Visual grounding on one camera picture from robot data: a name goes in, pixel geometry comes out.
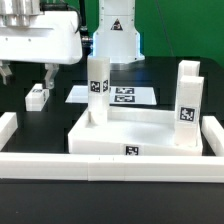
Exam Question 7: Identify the white left fence block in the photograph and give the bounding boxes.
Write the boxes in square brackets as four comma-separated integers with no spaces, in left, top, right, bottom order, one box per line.
[0,112,18,151]

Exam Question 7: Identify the white right fence block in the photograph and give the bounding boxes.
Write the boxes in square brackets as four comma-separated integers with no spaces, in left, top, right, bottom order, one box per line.
[201,116,224,157]

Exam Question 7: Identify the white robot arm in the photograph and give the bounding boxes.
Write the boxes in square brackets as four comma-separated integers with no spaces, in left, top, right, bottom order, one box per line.
[0,0,144,89]

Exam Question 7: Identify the fiducial marker board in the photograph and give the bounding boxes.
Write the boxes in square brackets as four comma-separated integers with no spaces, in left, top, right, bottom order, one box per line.
[66,85,157,105]

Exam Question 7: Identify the white front fence bar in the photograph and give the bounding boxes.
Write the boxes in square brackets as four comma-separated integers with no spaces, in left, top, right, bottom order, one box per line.
[0,152,224,183]

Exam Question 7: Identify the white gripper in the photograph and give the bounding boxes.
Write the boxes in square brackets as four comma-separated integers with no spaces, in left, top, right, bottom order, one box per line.
[0,11,82,89]

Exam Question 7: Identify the white desk top tray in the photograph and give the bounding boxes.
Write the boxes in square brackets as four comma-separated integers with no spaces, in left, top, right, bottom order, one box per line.
[68,106,203,156]

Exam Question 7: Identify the white fence block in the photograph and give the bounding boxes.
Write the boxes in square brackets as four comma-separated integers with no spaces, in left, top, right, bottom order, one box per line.
[201,116,224,157]
[0,112,18,151]

